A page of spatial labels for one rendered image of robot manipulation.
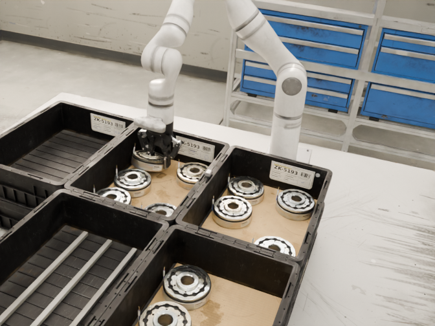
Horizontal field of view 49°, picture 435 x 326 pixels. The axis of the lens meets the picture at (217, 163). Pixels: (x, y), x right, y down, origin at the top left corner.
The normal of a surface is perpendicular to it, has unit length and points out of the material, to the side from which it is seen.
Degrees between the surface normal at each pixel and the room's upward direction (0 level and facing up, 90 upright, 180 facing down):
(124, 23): 90
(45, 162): 0
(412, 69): 90
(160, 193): 0
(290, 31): 90
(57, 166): 0
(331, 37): 90
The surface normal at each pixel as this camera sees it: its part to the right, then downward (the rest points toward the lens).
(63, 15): -0.29, 0.49
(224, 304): 0.07, -0.84
